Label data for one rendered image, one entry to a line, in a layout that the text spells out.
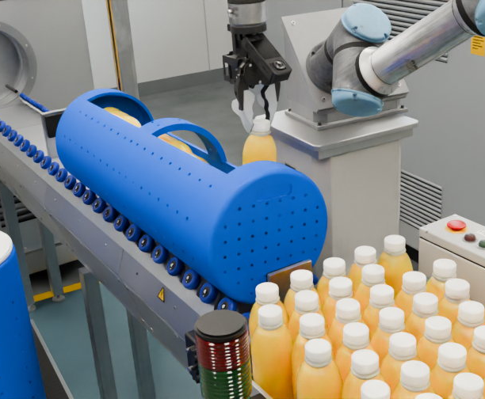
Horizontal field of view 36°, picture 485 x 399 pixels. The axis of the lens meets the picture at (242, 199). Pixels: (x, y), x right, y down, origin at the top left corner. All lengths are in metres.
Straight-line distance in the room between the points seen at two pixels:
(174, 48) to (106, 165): 5.18
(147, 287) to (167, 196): 0.34
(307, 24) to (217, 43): 5.14
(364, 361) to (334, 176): 0.85
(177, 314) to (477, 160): 1.79
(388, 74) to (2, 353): 1.03
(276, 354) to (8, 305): 0.71
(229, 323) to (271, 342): 0.32
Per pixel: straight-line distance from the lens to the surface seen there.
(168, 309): 1.71
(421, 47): 1.58
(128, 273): 1.88
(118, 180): 1.74
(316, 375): 1.12
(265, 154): 1.49
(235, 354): 0.89
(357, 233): 1.97
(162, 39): 6.89
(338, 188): 1.88
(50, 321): 3.47
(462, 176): 3.24
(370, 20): 1.78
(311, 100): 1.91
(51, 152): 2.60
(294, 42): 1.96
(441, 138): 3.28
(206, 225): 1.40
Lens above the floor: 1.73
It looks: 23 degrees down
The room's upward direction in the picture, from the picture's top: 4 degrees counter-clockwise
